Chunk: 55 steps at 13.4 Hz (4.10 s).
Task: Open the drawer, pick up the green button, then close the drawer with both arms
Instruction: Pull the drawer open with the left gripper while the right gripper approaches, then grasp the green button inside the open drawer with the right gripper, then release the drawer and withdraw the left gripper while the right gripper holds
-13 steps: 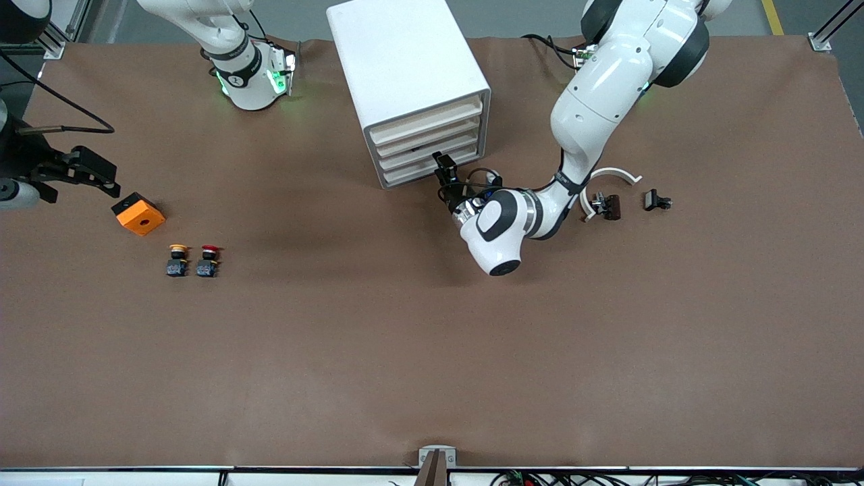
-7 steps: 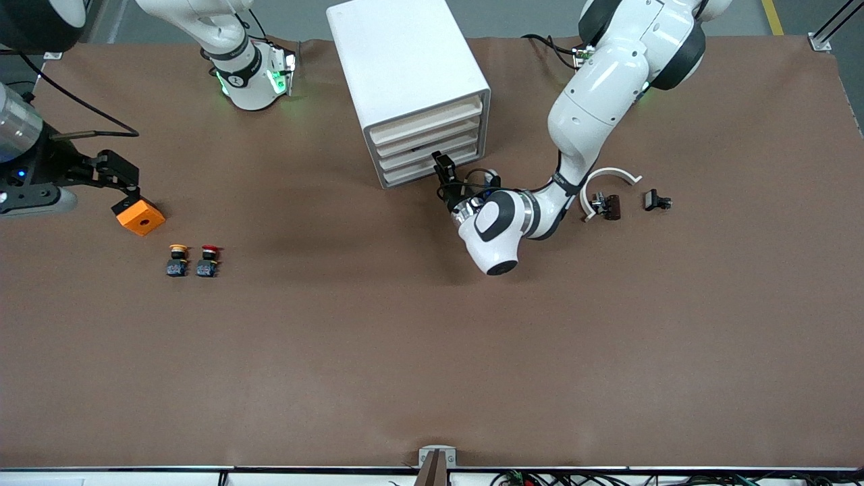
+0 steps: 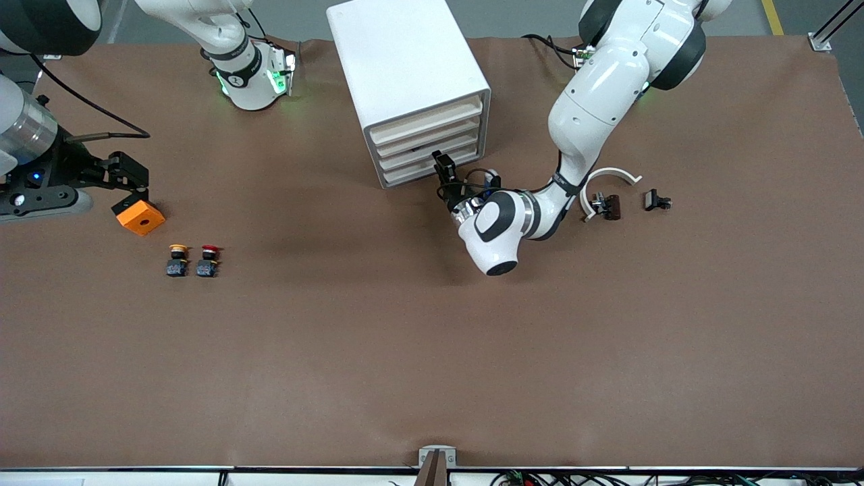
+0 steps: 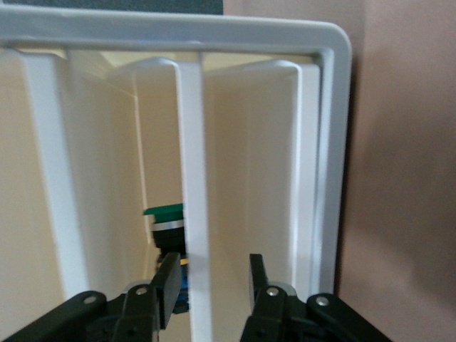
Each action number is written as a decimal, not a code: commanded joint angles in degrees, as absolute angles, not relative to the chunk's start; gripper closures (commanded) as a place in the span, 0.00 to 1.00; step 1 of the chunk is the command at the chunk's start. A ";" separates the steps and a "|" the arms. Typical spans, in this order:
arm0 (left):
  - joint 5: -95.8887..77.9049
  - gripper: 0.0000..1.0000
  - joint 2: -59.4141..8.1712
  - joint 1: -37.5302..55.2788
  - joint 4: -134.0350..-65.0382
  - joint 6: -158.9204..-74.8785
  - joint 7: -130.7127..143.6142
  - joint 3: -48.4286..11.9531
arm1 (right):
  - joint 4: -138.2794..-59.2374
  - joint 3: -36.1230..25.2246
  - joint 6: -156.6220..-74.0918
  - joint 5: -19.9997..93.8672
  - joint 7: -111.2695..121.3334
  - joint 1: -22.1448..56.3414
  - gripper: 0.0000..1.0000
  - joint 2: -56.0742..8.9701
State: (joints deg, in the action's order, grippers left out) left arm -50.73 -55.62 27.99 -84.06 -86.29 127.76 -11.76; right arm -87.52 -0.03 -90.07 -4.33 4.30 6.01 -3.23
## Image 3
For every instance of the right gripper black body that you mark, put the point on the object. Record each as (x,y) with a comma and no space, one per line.
(65,164)

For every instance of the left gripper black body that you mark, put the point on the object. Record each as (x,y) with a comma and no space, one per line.
(453,195)

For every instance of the white plastic tray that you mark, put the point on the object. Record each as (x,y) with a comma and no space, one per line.
(405,159)

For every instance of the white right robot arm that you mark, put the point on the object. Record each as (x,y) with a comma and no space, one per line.
(233,74)

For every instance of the white cabinet drawer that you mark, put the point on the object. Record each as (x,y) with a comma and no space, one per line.
(418,170)
(428,137)
(425,121)

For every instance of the white drawer cabinet housing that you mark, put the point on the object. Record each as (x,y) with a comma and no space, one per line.
(398,54)

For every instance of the orange box with hole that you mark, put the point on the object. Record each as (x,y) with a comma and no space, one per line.
(142,219)

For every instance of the small chrome metal fitting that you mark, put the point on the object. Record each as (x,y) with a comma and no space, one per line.
(598,202)

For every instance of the white half-round clamp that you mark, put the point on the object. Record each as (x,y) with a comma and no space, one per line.
(609,171)

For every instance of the small dark brown block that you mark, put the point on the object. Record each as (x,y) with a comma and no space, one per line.
(613,206)

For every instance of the yellow push button switch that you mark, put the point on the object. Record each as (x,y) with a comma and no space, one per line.
(177,268)

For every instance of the red push button switch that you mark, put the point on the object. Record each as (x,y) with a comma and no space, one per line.
(206,268)

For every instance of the black square push switch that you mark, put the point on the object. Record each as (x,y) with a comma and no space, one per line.
(651,200)

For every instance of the grey metal mounting bracket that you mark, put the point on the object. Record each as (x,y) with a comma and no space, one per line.
(451,457)

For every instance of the dark tapered post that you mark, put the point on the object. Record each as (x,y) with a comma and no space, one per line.
(432,472)

